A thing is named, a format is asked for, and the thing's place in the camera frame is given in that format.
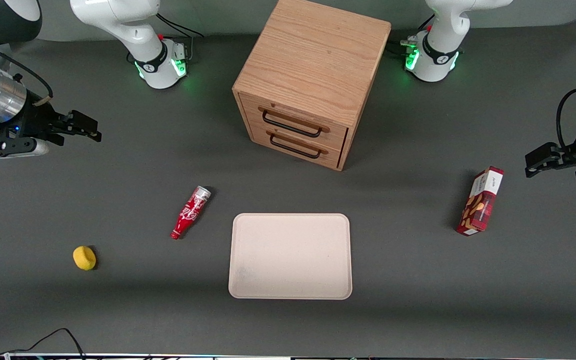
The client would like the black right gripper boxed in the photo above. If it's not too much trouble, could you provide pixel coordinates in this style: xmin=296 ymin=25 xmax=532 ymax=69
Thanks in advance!
xmin=0 ymin=75 xmax=103 ymax=158

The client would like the red coke bottle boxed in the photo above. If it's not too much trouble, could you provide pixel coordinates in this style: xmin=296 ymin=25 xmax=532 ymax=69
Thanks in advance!
xmin=170 ymin=185 xmax=213 ymax=241

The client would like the beige rectangular tray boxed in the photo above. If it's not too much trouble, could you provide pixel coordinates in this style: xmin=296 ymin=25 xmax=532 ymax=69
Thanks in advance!
xmin=228 ymin=213 xmax=353 ymax=300

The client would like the red plaid cookie box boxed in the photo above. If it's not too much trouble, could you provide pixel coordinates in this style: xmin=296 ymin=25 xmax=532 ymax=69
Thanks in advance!
xmin=456 ymin=166 xmax=505 ymax=237

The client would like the yellow lemon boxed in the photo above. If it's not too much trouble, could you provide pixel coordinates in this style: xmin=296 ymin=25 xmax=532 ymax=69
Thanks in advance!
xmin=72 ymin=245 xmax=97 ymax=271

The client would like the wooden drawer front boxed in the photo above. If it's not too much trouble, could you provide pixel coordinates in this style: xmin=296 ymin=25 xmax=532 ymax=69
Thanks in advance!
xmin=249 ymin=123 xmax=345 ymax=169
xmin=240 ymin=93 xmax=349 ymax=151

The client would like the wooden drawer cabinet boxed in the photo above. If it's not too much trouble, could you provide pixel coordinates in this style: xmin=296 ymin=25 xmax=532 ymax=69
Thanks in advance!
xmin=232 ymin=0 xmax=392 ymax=172

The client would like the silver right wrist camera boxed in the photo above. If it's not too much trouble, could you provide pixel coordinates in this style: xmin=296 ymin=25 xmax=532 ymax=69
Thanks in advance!
xmin=0 ymin=140 xmax=50 ymax=162

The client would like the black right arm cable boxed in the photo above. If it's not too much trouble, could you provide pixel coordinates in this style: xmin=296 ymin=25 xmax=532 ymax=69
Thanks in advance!
xmin=0 ymin=34 xmax=54 ymax=100

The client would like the black right base cable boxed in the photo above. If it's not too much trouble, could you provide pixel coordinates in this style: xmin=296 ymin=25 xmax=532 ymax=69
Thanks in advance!
xmin=155 ymin=12 xmax=205 ymax=63

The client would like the black base cable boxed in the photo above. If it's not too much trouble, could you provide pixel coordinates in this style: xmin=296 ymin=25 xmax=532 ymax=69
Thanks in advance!
xmin=155 ymin=12 xmax=205 ymax=63
xmin=387 ymin=15 xmax=436 ymax=58

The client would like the black left base cable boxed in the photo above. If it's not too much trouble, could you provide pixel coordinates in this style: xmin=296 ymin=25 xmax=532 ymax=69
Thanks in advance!
xmin=387 ymin=15 xmax=436 ymax=58

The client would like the thin black table cable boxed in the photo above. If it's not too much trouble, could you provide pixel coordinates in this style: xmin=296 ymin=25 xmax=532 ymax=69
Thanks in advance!
xmin=0 ymin=327 xmax=87 ymax=360

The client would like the dark metal drawer handle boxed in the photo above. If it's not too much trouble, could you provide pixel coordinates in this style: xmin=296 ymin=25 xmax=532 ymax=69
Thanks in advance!
xmin=258 ymin=106 xmax=331 ymax=139
xmin=266 ymin=129 xmax=329 ymax=160

